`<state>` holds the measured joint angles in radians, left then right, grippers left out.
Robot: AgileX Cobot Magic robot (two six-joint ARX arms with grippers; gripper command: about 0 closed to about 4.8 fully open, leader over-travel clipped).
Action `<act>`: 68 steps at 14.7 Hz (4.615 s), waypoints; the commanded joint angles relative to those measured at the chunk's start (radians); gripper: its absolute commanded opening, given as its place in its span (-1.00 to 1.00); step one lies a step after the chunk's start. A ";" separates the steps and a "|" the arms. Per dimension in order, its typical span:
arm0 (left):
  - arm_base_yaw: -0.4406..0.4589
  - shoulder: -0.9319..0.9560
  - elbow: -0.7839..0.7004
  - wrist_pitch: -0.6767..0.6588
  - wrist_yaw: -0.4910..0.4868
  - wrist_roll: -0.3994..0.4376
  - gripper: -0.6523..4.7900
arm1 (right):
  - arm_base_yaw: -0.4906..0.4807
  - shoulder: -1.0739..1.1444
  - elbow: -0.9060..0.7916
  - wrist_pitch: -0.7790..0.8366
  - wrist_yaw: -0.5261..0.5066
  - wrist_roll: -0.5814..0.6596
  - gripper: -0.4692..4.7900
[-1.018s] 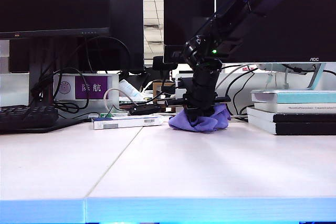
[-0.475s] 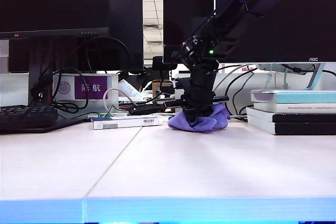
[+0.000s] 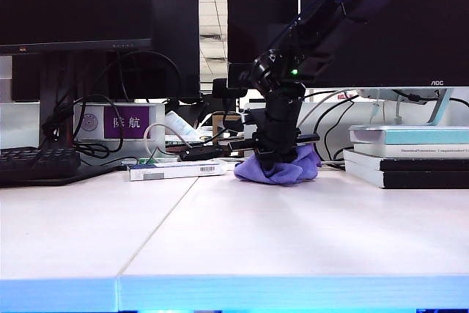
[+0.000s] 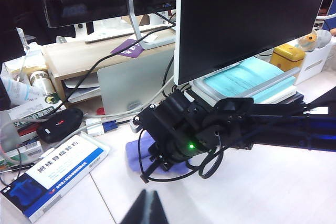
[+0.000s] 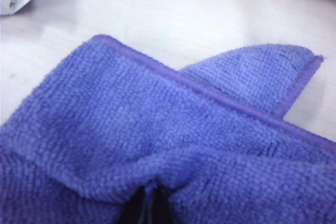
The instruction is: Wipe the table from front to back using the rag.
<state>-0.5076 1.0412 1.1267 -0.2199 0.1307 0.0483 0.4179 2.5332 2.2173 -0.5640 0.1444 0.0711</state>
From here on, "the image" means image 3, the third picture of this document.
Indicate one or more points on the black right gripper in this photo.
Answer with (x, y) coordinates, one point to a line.
(280, 122)

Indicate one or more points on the purple microfiber rag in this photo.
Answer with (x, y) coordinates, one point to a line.
(286, 175)

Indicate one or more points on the white desk partition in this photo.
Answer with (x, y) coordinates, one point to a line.
(344, 133)

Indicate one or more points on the black USB hub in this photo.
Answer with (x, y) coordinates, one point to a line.
(201, 153)

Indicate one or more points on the black office chair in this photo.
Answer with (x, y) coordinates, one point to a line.
(223, 87)

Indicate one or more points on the white papers pile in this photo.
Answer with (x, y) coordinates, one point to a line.
(179, 124)

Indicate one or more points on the white blue cardboard box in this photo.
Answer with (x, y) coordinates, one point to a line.
(172, 172)

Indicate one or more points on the green circuit board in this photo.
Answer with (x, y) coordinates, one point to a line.
(146, 161)

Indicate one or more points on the black book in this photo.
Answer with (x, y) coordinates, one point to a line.
(421, 180)
(421, 165)

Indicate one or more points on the white book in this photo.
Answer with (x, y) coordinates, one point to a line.
(421, 151)

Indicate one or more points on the black AOC monitor back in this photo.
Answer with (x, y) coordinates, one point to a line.
(256, 16)

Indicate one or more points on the black aoc monitor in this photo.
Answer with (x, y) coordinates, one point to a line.
(421, 71)
(256, 16)

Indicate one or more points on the teal book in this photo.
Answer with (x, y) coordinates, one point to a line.
(421, 137)

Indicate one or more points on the white nameplate purple sign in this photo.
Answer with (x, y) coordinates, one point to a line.
(126, 122)

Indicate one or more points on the black background monitor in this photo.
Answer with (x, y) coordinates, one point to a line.
(179, 34)

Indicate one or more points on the black AOC monitor right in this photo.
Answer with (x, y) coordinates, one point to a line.
(421, 71)

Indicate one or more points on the silver teal monitor stand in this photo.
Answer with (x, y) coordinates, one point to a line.
(439, 107)

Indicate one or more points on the black monitor stand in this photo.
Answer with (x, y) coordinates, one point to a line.
(55, 89)

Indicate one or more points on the black keyboard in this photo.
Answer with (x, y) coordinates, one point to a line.
(36, 164)

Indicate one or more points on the black monitor with buttons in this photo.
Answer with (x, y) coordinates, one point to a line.
(73, 1)

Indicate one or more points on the wooden frame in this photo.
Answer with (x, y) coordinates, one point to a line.
(217, 126)

